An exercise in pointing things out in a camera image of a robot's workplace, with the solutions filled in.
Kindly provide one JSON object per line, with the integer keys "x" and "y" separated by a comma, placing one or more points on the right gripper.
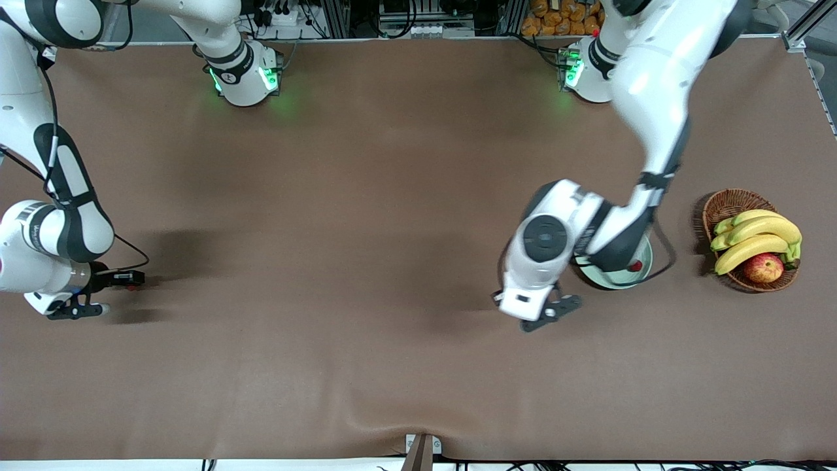
{"x": 104, "y": 280}

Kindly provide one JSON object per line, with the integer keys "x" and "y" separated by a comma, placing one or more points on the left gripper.
{"x": 495, "y": 295}

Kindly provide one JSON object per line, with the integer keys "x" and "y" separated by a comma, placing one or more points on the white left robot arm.
{"x": 660, "y": 72}

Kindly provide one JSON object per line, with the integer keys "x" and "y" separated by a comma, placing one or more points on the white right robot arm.
{"x": 26, "y": 268}

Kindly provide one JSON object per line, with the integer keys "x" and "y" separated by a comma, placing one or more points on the mint green round plate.
{"x": 618, "y": 281}

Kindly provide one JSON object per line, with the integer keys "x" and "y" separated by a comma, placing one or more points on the brown wicker basket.
{"x": 729, "y": 206}

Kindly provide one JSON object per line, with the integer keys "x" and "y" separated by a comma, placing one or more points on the yellow banana bunch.
{"x": 752, "y": 248}

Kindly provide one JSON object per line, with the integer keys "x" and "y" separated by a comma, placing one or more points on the red yellow apple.
{"x": 763, "y": 268}

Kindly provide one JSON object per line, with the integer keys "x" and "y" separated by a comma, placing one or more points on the pile of orange bread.
{"x": 556, "y": 16}

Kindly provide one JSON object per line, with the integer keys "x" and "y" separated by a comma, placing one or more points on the white power strip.
{"x": 281, "y": 16}

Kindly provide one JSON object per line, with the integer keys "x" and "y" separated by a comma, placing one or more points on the metal table edge bracket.
{"x": 422, "y": 451}

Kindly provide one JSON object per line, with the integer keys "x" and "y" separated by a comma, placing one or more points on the aluminium frame rail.
{"x": 794, "y": 42}

